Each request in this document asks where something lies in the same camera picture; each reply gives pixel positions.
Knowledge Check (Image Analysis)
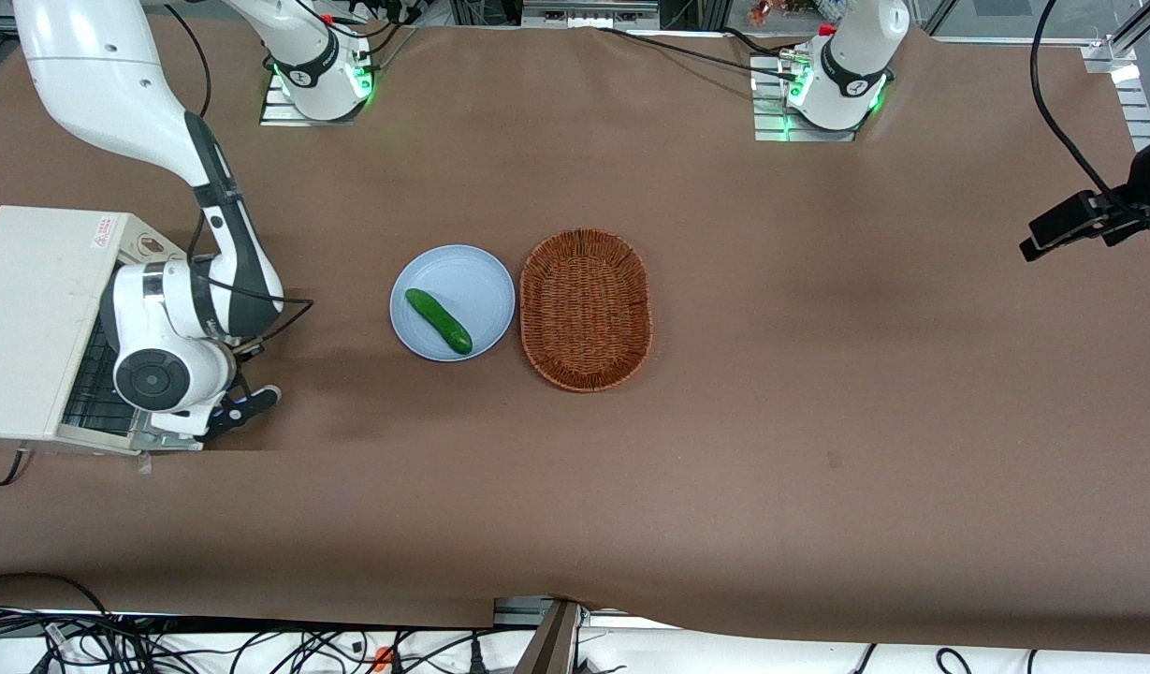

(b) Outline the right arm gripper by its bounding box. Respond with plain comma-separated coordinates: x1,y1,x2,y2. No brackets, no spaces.
152,408,211,440

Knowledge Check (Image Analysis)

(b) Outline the glass oven door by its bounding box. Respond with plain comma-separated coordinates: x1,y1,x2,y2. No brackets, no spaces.
128,427,207,454

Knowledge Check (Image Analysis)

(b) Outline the white toaster oven body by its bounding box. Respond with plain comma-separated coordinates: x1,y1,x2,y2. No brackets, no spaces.
0,206,206,458

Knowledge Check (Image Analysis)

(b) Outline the green cucumber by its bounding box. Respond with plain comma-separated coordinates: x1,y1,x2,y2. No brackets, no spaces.
404,287,474,356

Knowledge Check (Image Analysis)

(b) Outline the light blue plate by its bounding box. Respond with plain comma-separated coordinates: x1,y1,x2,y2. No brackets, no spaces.
389,244,517,362

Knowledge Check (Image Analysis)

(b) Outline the brown table cover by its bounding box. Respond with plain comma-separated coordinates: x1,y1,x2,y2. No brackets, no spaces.
0,14,1150,654

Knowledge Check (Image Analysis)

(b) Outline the brown wicker basket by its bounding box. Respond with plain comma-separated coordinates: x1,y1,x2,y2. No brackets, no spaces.
519,228,653,393

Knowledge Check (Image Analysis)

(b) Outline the wire oven rack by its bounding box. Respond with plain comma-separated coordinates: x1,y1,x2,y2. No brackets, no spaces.
63,316,156,437

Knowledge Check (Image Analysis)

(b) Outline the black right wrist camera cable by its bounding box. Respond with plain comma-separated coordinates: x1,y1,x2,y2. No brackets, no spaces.
163,0,315,349

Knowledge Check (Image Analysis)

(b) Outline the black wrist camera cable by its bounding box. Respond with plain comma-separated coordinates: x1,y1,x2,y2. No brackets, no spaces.
163,0,315,349
1030,0,1124,203

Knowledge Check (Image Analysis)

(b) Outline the aluminium frame rail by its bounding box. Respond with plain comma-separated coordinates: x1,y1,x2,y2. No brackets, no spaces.
1082,0,1150,85

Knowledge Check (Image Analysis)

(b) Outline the black left wrist camera cable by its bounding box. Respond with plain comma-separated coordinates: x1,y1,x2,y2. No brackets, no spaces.
1030,0,1124,203

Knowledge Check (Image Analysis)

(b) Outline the aluminium table edge rail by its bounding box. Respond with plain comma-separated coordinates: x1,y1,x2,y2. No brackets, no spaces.
492,596,650,630

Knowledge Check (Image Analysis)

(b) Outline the black arm base cable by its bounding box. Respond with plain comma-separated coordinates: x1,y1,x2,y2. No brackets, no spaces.
336,0,422,71
593,26,800,81
722,26,802,65

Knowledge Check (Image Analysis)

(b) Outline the dark metal camera post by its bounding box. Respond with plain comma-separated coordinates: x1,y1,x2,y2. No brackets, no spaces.
514,599,581,674

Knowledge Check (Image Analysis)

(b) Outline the aluminium frame bar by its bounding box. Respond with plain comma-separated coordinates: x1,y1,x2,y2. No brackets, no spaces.
518,0,664,29

